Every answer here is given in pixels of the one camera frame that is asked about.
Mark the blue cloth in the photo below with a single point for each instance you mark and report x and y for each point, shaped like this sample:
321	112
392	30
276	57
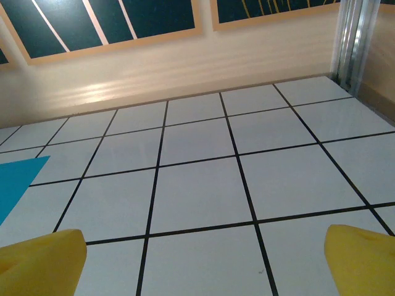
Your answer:
15	182

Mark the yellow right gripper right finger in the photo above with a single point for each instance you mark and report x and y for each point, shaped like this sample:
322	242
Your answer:
364	265

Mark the aluminium frame post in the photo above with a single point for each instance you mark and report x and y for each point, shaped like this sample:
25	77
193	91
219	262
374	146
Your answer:
355	46

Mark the wall panel yellow grass lines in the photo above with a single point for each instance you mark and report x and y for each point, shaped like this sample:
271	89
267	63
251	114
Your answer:
277	9

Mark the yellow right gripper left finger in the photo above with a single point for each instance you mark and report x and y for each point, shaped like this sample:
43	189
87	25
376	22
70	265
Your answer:
40	265

